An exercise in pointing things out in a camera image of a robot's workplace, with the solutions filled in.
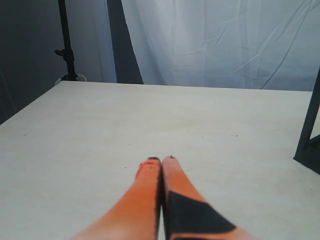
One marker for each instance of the black orange left gripper left finger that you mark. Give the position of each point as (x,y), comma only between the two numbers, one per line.
(136,215)

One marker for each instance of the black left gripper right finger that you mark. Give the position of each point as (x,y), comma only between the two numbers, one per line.
(186,213)

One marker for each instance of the black metal shelf rack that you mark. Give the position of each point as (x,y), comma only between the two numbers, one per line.
(308,149)

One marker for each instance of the black light stand pole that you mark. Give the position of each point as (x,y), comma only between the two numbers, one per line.
(67,53)

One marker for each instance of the white backdrop curtain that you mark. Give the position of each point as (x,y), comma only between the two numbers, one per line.
(249,44)

